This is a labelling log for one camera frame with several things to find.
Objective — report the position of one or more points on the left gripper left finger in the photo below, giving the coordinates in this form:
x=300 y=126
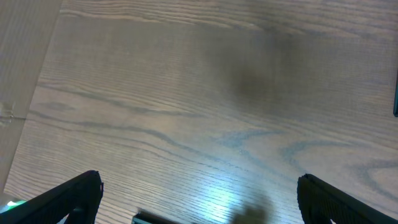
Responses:
x=77 y=200

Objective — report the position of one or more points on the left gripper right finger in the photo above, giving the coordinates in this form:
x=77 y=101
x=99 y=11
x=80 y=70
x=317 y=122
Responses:
x=320 y=202

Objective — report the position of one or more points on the dark green box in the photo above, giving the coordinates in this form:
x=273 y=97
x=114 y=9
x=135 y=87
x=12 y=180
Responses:
x=395 y=108

